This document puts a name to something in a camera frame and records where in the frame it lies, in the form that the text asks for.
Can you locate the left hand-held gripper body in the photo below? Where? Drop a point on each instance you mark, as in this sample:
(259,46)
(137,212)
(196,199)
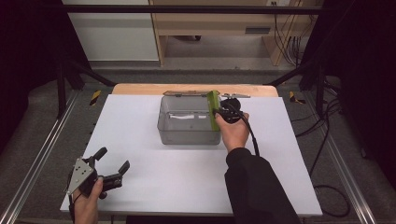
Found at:
(79,175)

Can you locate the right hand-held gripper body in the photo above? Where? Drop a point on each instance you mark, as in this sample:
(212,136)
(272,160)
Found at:
(232,113)

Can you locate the transparent grey storage box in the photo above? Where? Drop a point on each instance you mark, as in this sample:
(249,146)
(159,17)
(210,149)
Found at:
(186,137)

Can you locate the person's right hand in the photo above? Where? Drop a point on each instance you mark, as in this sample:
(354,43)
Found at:
(233,133)

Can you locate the person's left hand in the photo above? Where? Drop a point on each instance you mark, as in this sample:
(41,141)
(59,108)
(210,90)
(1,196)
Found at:
(85,208)

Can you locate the white table cover board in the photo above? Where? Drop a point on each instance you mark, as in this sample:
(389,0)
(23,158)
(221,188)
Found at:
(155,186)

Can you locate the yellow black floor tape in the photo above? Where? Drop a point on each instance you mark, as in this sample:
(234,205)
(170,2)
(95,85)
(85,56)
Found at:
(95,97)
(292,97)

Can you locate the black metal stand strut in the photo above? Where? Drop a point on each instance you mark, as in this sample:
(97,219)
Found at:
(61,93)
(320,93)

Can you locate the wooden table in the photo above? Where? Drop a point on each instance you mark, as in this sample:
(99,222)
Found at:
(140,89)

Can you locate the person's dark clothing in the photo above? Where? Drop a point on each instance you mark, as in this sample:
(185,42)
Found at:
(180,220)

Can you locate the wooden desk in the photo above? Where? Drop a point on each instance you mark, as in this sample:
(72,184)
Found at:
(211,23)

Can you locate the white cabinet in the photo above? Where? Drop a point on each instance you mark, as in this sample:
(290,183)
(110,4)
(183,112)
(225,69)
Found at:
(115,37)

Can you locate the black curtain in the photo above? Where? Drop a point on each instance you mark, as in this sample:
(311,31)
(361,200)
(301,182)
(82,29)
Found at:
(367,62)
(25,62)

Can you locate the aluminium floor rail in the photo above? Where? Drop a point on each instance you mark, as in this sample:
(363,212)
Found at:
(342,168)
(37,161)

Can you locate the black horizontal frame bar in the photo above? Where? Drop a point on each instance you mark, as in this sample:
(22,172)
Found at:
(186,9)

